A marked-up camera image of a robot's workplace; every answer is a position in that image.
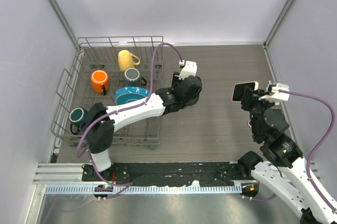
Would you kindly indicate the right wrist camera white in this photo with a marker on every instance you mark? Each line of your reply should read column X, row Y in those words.
column 276, row 92

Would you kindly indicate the blue plate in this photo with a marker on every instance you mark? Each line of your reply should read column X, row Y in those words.
column 130, row 94

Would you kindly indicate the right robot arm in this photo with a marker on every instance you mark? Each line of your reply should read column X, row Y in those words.
column 286, row 172

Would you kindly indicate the orange mug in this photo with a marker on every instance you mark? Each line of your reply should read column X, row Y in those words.
column 100, row 81

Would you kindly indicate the grey mug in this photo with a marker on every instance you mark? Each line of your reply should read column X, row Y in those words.
column 133, row 78

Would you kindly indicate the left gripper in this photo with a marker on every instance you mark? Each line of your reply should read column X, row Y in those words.
column 176, row 79

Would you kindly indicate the slotted cable duct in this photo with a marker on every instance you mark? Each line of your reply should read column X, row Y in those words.
column 103, row 189

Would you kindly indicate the wire dish rack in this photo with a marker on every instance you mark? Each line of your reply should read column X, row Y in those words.
column 101, row 53

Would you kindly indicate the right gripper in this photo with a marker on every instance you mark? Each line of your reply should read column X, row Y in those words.
column 250, row 96

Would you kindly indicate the yellow mug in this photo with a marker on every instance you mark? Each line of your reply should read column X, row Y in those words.
column 127, row 60

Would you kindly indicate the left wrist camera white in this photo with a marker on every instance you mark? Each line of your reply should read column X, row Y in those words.
column 188, row 68

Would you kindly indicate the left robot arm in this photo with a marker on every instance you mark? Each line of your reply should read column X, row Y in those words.
column 102, row 122

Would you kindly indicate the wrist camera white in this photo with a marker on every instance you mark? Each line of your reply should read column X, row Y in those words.
column 276, row 92
column 188, row 68

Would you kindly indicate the dark teal mug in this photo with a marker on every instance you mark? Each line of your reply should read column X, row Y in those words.
column 77, row 118

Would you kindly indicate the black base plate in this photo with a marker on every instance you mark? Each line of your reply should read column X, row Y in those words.
column 177, row 174

